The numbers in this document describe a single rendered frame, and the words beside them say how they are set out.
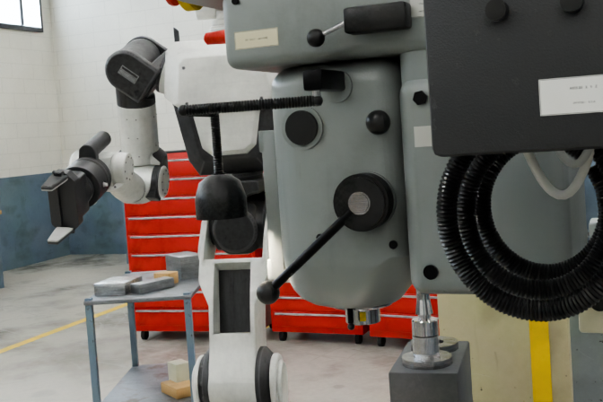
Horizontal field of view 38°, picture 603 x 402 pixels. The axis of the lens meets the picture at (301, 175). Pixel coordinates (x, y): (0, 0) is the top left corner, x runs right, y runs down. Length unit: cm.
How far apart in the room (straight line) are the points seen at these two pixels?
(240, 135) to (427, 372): 69
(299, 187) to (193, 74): 84
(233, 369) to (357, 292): 82
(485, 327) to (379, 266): 190
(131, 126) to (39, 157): 1042
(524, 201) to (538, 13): 31
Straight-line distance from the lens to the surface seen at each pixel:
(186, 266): 446
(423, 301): 156
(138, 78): 198
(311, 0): 107
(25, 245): 1216
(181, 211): 659
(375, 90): 106
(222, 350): 191
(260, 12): 110
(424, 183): 102
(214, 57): 189
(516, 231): 101
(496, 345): 297
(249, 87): 188
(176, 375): 437
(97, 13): 1248
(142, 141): 205
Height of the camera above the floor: 155
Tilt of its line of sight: 3 degrees down
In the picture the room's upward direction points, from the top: 4 degrees counter-clockwise
